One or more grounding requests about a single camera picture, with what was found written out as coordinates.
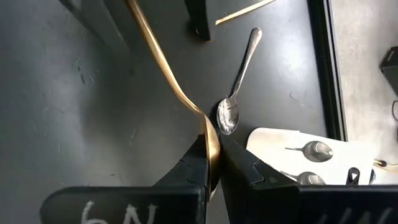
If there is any white plastic bin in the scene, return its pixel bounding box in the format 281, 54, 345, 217
245, 127, 398, 187

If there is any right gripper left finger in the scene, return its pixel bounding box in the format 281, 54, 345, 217
152, 133, 210, 187

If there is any gold spoon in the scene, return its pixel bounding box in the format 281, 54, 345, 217
215, 0, 277, 26
124, 0, 221, 202

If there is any silver spoon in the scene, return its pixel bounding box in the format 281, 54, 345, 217
284, 140, 334, 164
279, 170, 327, 187
216, 27, 263, 136

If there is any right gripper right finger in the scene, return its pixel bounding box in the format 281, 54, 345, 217
218, 133, 300, 224

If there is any black table mat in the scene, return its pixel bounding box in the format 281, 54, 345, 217
0, 0, 327, 224

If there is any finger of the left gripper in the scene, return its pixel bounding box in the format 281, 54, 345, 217
185, 0, 213, 42

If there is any black table frame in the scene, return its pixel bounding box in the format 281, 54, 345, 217
306, 0, 348, 142

